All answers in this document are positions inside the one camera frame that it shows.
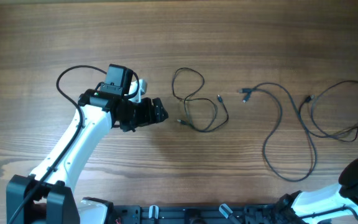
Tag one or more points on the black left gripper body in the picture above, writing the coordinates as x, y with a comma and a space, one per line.
138, 114

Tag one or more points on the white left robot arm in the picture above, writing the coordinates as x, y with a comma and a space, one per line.
46, 194

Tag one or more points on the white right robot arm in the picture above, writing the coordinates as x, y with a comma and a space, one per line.
336, 200

